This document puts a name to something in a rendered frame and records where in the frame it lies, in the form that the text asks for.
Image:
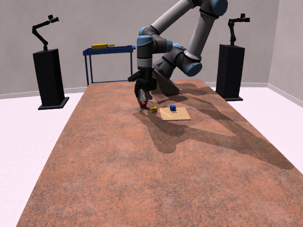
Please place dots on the blue die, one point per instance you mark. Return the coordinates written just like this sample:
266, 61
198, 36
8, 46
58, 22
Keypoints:
172, 107

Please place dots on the beige flat mat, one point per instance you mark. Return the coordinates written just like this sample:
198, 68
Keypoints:
179, 114

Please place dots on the yellow die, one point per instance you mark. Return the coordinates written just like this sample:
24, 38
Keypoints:
153, 109

